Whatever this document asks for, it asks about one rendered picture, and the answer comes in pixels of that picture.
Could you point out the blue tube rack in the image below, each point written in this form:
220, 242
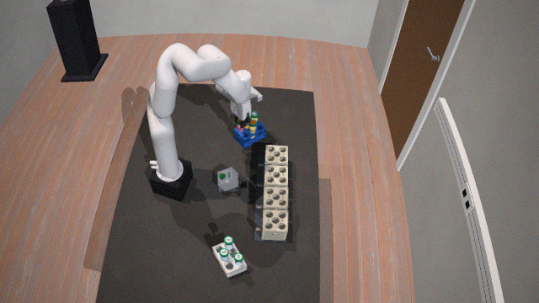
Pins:
245, 142

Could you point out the white bucket adapter with five holes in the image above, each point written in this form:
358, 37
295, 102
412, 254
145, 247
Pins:
276, 155
279, 202
276, 176
271, 221

